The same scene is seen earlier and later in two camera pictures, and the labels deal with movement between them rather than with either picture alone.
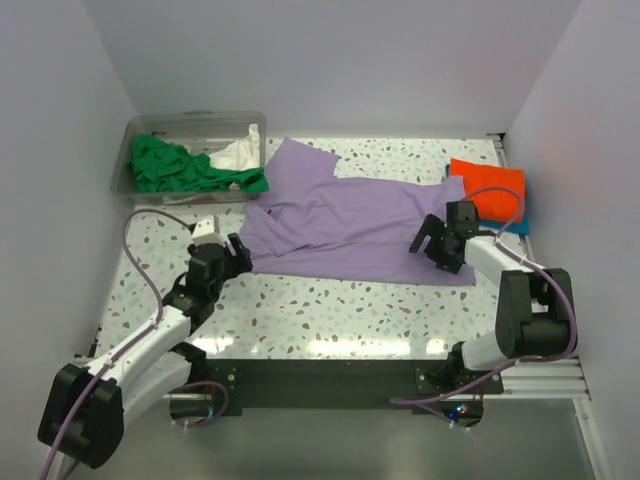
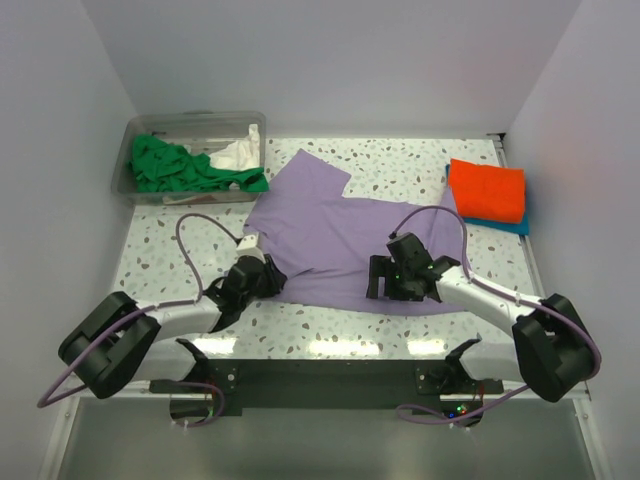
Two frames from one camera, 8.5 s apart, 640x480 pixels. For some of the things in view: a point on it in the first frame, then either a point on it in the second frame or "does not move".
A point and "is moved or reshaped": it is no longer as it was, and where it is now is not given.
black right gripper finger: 434,227 -> 379,266
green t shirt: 158,165 does not move
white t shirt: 243,154 does not move
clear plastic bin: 191,157 does not move
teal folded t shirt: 521,228 does not move
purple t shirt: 311,223 is moved or reshaped
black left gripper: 239,262 -> 275,279
